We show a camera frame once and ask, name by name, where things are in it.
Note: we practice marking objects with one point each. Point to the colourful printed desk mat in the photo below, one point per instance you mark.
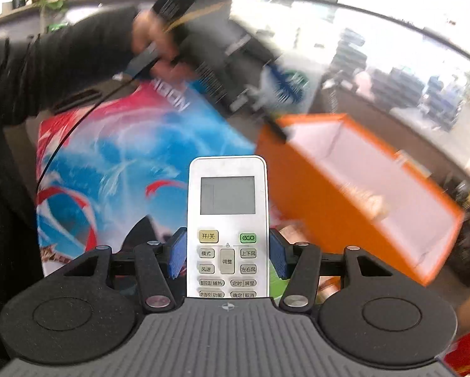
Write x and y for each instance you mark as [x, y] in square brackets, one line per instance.
[113, 157]

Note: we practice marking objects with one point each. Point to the red packet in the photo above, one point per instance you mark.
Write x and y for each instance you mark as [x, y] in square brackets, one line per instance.
[468, 351]

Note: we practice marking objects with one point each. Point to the person's black clothing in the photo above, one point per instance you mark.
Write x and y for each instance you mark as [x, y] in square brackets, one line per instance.
[3, 224]

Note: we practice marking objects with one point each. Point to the orange cardboard box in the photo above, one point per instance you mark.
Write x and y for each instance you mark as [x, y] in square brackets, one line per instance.
[360, 188]

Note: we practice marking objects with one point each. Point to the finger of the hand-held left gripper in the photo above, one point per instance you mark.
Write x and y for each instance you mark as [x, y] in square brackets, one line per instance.
[277, 128]

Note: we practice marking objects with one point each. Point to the white remote control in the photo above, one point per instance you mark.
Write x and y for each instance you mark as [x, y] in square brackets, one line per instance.
[227, 204]

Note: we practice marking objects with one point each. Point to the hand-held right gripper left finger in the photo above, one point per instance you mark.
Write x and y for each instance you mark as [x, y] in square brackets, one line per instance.
[179, 253]

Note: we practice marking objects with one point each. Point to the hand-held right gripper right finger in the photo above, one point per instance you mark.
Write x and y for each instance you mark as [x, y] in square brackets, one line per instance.
[277, 255]

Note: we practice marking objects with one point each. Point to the person's left forearm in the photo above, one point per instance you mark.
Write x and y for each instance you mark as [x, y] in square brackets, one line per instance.
[62, 59]

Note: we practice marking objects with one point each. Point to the person's left hand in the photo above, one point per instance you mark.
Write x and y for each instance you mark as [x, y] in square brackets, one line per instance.
[152, 31]

